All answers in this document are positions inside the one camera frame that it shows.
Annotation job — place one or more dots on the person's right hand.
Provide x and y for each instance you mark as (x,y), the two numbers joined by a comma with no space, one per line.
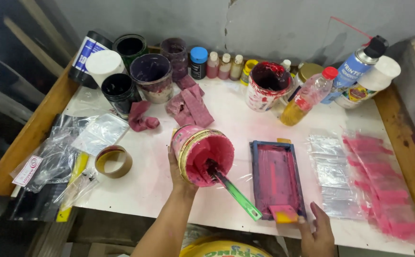
(320,237)

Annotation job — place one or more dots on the person's left hand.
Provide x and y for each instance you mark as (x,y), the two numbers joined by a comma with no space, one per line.
(178,180)

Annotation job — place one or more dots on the pink paint jar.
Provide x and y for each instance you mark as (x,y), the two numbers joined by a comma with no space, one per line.
(207,153)

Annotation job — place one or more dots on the yellow pink-stained squeegee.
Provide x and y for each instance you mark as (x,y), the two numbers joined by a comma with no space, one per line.
(284,213)

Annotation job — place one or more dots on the green stirring stick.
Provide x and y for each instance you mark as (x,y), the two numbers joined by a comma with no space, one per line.
(237,195)

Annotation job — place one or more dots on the stack of clear plastic bags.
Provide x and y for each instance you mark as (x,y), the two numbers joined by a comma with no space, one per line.
(332,175)

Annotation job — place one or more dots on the crumpled dark pink rag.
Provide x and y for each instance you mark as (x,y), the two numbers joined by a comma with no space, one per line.
(141,116)

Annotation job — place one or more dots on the checked pink rag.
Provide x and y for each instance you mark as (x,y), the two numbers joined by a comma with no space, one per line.
(193,105)

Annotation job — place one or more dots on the brown tape roll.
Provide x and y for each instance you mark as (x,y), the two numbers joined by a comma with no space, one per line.
(102,167)

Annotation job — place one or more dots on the yellow bucket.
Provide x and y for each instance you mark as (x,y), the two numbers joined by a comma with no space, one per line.
(221,249)

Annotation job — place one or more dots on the row of pink-printed plastic bags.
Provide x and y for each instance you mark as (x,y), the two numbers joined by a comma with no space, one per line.
(382,185)

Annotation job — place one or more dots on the yellow ruler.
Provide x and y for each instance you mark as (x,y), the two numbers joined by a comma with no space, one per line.
(78,164)

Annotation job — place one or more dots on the open black paint jar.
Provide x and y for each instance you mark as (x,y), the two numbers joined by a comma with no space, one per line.
(120,94)

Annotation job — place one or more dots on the large purple paint jar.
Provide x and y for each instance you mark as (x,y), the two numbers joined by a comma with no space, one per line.
(152,76)

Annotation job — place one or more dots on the small pink bottle white cap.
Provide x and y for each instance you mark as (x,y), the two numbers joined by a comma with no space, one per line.
(212,67)
(224,69)

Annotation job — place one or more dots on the black bottle with blue cap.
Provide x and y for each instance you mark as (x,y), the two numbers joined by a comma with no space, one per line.
(198,62)

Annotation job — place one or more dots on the heap of crumpled clear bags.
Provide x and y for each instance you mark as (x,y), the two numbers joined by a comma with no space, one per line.
(61,150)

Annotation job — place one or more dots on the white tub of red paint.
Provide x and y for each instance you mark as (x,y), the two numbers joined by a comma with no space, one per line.
(264,92)

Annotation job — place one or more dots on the small beige bottle white cap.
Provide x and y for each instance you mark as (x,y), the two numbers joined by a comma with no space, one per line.
(236,69)

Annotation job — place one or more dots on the small purple paint jar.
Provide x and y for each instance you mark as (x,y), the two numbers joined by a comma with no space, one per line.
(175,53)

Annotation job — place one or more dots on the yellow-lidded small jar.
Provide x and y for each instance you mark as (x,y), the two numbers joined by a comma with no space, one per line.
(247,71)

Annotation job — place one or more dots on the white-lidded jar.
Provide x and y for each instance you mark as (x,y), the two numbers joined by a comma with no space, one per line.
(103,64)

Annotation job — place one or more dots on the red-capped bottle yellow liquid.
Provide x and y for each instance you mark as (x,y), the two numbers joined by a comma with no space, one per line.
(307,96)

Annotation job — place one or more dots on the green-black paint jar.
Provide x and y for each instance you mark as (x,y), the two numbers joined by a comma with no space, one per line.
(130,46)

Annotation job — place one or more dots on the black plastic sheet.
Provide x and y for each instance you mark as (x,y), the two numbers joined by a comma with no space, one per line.
(37,203)

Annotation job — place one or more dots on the black jar with blue label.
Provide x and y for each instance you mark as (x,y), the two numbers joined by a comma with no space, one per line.
(86,53)

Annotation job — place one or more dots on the small white-capped bottle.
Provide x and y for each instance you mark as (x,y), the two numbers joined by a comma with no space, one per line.
(286,65)

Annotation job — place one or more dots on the white bottle with yellow label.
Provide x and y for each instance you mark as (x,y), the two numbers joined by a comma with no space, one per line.
(368,85)

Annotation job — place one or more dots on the gold-lidded jar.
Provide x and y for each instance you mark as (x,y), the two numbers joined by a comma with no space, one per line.
(309,71)

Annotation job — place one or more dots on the blue spray can black cap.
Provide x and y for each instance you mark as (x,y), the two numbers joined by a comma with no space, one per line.
(352,67)

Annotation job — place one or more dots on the red spray straw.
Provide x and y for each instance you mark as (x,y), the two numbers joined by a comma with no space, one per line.
(350,26)

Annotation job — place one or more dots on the blue screen printing frame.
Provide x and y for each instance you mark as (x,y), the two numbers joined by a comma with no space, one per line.
(277,175)

